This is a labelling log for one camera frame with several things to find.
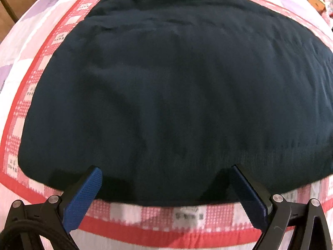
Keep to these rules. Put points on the dark navy jacket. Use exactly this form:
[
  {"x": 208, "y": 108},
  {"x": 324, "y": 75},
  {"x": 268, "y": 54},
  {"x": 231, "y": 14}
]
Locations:
[{"x": 169, "y": 83}]

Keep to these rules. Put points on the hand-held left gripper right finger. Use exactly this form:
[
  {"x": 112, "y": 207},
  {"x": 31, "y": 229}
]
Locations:
[{"x": 249, "y": 195}]

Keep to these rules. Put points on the purple patchwork bed quilt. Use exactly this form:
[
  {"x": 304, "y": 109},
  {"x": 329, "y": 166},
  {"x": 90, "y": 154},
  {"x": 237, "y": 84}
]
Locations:
[{"x": 26, "y": 31}]

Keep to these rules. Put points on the wooden cabinet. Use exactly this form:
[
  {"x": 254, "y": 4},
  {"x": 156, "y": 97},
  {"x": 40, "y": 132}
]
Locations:
[{"x": 23, "y": 0}]

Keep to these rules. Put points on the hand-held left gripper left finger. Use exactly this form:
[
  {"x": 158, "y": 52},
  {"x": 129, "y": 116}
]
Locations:
[{"x": 83, "y": 198}]

